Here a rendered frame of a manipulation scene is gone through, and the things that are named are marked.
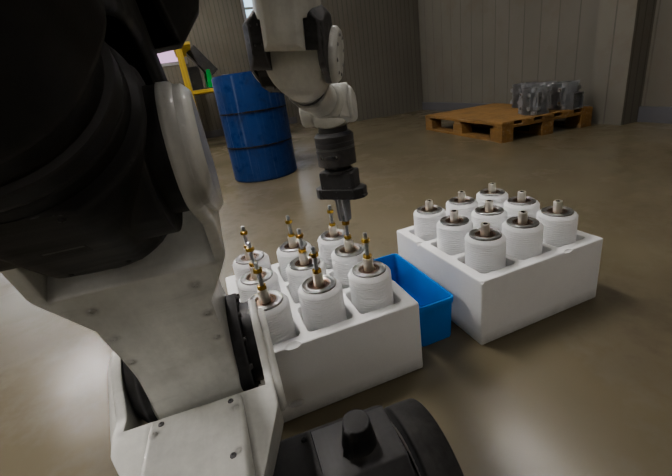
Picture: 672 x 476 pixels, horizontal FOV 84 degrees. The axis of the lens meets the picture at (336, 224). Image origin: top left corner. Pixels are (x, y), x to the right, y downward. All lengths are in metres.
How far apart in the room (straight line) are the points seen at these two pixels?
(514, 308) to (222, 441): 0.77
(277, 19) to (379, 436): 0.55
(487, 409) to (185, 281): 0.68
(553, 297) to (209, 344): 0.89
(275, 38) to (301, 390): 0.65
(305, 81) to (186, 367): 0.41
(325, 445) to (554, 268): 0.73
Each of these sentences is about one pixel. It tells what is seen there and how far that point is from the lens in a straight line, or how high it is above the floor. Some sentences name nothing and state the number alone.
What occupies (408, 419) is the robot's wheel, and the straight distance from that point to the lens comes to 0.60.
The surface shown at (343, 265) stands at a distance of 0.91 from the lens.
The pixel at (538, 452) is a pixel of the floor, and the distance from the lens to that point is 0.84.
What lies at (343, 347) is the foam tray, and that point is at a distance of 0.82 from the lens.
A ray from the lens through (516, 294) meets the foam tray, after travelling 1.02.
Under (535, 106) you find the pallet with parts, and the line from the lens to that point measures 3.57.
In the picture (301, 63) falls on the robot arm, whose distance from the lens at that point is 0.58.
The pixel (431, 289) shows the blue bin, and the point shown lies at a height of 0.09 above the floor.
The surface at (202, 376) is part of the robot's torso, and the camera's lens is 0.50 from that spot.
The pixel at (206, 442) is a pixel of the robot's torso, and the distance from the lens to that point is 0.46.
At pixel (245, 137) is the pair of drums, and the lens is 2.92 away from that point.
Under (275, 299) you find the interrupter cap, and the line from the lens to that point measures 0.79.
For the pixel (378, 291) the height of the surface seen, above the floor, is 0.22.
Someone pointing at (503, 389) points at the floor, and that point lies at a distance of 0.93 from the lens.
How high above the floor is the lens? 0.65
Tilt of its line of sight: 21 degrees down
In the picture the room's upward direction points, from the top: 8 degrees counter-clockwise
